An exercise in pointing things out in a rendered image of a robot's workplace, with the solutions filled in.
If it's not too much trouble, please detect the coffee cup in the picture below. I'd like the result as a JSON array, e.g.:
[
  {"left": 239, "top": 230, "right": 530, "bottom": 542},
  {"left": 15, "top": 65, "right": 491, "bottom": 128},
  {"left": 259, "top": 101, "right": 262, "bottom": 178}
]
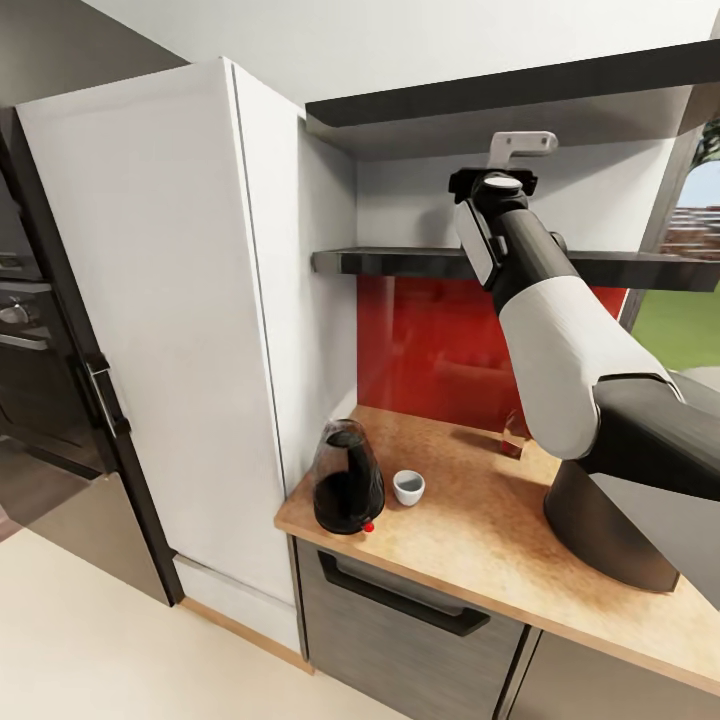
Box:
[{"left": 392, "top": 470, "right": 425, "bottom": 506}]

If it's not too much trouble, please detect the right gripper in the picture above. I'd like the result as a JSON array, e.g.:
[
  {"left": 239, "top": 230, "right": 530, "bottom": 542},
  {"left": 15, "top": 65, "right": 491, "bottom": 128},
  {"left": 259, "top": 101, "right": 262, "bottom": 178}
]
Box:
[{"left": 448, "top": 167, "right": 538, "bottom": 205}]

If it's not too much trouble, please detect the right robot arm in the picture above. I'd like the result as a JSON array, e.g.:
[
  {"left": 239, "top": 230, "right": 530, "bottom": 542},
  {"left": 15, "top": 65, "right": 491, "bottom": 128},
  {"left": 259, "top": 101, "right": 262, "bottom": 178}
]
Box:
[{"left": 448, "top": 131, "right": 720, "bottom": 613}]

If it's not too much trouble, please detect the electric kettle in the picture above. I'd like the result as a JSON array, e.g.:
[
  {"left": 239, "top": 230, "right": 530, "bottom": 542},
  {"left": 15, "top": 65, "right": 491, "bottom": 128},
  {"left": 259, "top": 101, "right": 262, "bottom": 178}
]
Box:
[{"left": 313, "top": 419, "right": 385, "bottom": 535}]

